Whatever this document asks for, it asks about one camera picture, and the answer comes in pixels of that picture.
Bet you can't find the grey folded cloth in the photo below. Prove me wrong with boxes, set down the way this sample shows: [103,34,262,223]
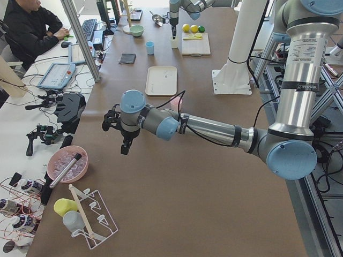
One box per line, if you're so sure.
[119,53,136,64]

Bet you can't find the yellow plastic knife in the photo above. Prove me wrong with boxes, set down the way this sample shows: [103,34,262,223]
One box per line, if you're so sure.
[182,37,202,40]

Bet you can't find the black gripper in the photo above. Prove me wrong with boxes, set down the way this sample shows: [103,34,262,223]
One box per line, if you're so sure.
[169,18,178,40]
[120,126,140,155]

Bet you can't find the wooden cutting board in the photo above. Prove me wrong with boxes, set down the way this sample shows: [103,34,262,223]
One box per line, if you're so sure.
[181,33,211,56]

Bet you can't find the grey cup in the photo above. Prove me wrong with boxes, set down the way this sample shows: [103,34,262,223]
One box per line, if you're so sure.
[62,210,85,232]

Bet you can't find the blue teach pendant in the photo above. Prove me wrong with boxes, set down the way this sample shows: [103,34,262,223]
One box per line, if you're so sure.
[68,41,96,65]
[37,63,76,90]

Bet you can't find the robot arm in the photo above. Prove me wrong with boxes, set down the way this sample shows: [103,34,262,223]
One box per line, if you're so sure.
[168,0,215,40]
[117,1,342,180]

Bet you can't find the metal tube in bowl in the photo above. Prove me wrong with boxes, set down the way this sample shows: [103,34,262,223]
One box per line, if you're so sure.
[49,153,82,188]

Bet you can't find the black monitor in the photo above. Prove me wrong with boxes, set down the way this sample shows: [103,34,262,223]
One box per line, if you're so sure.
[96,0,114,35]

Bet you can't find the pink cup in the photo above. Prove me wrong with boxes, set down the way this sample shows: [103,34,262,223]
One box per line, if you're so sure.
[170,96,183,111]

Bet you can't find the black keyboard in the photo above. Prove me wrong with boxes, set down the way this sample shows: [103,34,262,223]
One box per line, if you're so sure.
[81,19,97,41]

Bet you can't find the pink bowl with ice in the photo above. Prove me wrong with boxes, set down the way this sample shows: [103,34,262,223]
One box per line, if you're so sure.
[47,145,90,184]

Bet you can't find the metal scoop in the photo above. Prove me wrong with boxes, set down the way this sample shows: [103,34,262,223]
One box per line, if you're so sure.
[150,11,163,27]

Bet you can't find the green lime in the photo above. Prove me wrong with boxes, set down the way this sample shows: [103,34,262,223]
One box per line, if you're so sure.
[198,26,205,33]

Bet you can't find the seated person in black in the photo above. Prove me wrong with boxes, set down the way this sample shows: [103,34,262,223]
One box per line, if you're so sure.
[3,0,70,70]

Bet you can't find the cream white cup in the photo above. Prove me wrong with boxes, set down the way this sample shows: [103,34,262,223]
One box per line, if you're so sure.
[170,36,178,49]

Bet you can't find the round wooden stand base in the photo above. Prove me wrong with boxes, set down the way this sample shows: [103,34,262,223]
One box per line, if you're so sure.
[123,25,131,34]

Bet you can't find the light blue cup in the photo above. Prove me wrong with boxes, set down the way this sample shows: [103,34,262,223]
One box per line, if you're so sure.
[145,41,154,55]

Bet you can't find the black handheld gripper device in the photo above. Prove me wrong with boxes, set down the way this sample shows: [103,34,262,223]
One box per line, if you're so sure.
[26,124,63,156]

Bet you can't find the mint green bowl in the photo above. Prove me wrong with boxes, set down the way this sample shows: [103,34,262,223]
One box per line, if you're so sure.
[130,25,144,37]

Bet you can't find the yellow cup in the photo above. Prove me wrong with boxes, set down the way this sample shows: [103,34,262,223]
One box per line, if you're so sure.
[54,198,78,217]

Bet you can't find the aluminium frame post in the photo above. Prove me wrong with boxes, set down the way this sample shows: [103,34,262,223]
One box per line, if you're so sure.
[61,0,101,82]

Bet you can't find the cream rabbit tray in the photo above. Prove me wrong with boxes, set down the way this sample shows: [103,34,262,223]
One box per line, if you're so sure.
[145,66,177,96]

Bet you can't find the white wire cup rack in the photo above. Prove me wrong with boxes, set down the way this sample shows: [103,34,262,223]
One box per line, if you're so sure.
[69,184,119,250]

